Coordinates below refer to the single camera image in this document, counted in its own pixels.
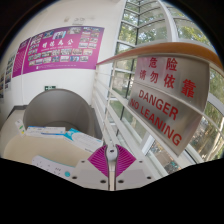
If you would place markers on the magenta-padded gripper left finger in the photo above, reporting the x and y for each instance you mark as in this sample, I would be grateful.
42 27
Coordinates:
93 171

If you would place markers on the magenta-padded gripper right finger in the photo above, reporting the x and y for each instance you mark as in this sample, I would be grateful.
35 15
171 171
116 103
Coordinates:
128 171

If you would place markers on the white teal flat box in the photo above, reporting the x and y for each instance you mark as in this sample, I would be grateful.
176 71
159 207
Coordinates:
83 140

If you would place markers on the white power strip teal edge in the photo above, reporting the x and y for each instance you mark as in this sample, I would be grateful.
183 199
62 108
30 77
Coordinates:
50 164

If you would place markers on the long flat white blue box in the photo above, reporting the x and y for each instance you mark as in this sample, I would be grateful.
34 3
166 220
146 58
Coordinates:
45 131

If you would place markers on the white railing wooden handrail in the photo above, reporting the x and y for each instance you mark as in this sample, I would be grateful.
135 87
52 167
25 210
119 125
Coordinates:
110 110

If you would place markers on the grey round-backed chair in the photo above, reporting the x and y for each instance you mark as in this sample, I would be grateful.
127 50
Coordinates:
60 106

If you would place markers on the metal red-lettered warning sign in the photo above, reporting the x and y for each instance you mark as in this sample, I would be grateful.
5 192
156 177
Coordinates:
166 100

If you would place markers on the green exit sign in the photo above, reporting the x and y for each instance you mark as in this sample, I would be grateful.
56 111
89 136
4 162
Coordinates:
50 88

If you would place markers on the large magenta photo poster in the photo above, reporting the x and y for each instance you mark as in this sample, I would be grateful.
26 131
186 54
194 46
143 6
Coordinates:
63 50

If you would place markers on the narrow magenta poster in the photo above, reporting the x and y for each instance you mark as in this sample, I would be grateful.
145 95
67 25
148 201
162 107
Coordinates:
20 58

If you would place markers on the white photo wall board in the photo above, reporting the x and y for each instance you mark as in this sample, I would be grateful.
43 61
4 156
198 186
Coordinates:
2 86
9 71

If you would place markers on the white-framed curved window wall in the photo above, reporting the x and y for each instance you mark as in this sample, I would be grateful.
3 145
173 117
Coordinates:
150 20

